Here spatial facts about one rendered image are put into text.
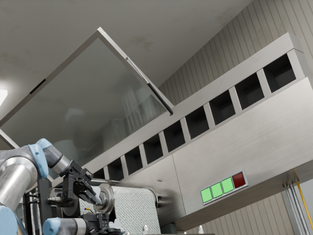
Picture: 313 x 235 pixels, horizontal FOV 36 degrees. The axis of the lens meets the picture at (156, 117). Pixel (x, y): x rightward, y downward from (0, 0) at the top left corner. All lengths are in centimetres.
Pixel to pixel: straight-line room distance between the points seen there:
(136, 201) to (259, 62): 79
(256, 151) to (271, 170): 10
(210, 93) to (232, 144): 28
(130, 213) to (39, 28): 249
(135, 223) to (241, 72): 78
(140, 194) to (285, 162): 67
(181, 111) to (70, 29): 221
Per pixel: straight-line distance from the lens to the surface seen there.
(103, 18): 420
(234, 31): 458
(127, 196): 208
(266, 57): 200
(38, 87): 262
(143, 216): 211
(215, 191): 204
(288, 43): 196
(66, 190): 195
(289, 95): 190
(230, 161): 201
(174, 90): 515
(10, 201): 134
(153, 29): 445
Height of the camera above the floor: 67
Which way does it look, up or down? 25 degrees up
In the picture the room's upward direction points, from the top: 13 degrees counter-clockwise
